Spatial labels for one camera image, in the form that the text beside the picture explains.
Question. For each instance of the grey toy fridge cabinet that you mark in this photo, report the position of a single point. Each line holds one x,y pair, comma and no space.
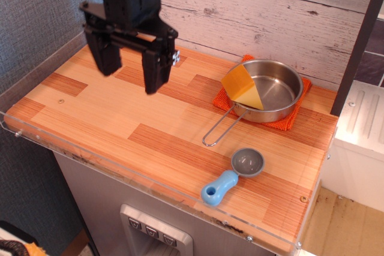
99,198

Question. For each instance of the stainless steel pan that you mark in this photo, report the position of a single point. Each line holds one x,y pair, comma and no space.
239,110

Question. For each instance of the orange black object bottom left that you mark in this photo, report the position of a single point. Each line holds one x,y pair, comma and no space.
16,248

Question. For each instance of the yellow orange cheese wedge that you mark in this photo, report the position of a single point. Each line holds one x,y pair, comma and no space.
241,88

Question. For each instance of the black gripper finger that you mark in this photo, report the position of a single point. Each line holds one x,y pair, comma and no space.
106,54
156,69

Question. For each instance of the dark vertical post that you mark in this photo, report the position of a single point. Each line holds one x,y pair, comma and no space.
365,31

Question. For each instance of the blue handled grey spoon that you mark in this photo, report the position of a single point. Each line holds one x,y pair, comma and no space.
245,162

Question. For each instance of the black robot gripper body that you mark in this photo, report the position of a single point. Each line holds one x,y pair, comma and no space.
132,23

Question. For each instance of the white toy cabinet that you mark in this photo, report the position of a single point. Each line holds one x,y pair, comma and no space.
353,167

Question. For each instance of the clear acrylic table guard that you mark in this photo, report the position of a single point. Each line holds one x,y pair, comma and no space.
154,143

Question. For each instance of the silver dispenser button panel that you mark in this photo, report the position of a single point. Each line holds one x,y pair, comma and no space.
147,235

